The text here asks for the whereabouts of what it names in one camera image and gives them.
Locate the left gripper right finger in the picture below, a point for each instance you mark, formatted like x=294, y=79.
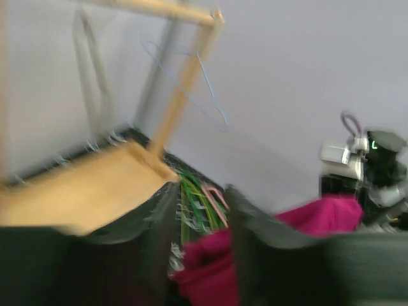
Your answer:
x=277, y=265

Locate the wooden clothes rack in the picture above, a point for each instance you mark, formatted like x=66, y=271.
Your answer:
x=98, y=189

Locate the yellow-green hanger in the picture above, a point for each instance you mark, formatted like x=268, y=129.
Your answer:
x=188, y=234

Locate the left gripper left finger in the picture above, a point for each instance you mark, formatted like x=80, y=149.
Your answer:
x=122, y=263

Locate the pink hanger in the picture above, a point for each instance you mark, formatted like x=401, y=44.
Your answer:
x=217, y=201

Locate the green hanger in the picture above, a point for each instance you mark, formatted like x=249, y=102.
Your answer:
x=196, y=206

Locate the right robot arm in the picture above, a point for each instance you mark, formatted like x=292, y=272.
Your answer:
x=367, y=168

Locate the magenta pleated skirt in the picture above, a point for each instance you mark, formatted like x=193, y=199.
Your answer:
x=209, y=276

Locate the light blue wire hanger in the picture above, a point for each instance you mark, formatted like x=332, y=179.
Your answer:
x=185, y=84

